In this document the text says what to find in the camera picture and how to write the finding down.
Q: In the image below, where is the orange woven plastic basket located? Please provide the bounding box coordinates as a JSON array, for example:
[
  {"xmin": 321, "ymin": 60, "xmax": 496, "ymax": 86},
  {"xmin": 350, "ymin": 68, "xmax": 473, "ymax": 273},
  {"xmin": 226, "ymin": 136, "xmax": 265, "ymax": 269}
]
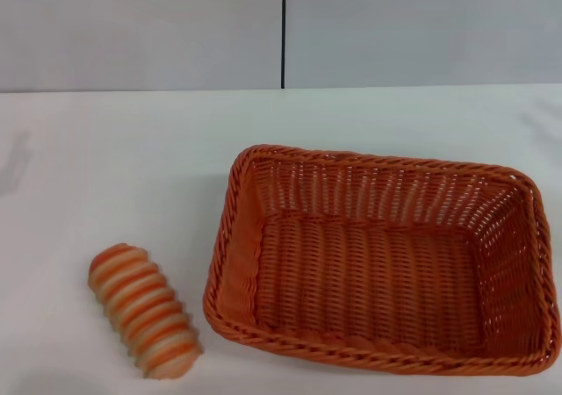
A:
[{"xmin": 202, "ymin": 144, "xmax": 553, "ymax": 373}]

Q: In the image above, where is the black vertical wall strip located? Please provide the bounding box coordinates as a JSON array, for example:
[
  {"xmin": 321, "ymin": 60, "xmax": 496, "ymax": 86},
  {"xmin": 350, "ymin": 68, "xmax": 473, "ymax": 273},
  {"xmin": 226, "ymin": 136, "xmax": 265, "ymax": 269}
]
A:
[{"xmin": 279, "ymin": 0, "xmax": 289, "ymax": 91}]

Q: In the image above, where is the orange white striped bread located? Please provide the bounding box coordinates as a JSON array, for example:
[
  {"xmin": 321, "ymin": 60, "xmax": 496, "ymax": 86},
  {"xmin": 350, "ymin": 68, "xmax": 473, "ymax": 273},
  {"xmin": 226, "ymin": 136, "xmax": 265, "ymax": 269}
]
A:
[{"xmin": 88, "ymin": 243, "xmax": 204, "ymax": 379}]

